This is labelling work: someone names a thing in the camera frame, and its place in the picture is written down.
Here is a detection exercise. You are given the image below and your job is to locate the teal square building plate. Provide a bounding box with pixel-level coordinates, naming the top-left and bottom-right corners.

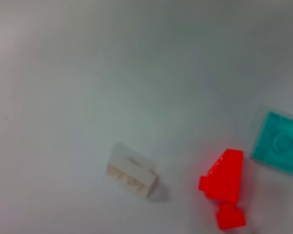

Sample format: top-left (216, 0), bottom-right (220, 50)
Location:
top-left (250, 111), bottom-right (293, 178)

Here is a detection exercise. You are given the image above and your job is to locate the translucent white building brick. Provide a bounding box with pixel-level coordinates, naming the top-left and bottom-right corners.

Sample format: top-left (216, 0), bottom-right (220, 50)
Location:
top-left (106, 142), bottom-right (160, 197)

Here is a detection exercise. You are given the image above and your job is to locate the bright red slope brick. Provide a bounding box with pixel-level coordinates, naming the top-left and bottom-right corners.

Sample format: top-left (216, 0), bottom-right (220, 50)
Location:
top-left (198, 148), bottom-right (245, 204)

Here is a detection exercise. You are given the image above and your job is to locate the small bright red brick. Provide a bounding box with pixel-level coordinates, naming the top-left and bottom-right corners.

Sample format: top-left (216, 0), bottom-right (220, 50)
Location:
top-left (216, 202), bottom-right (247, 231)

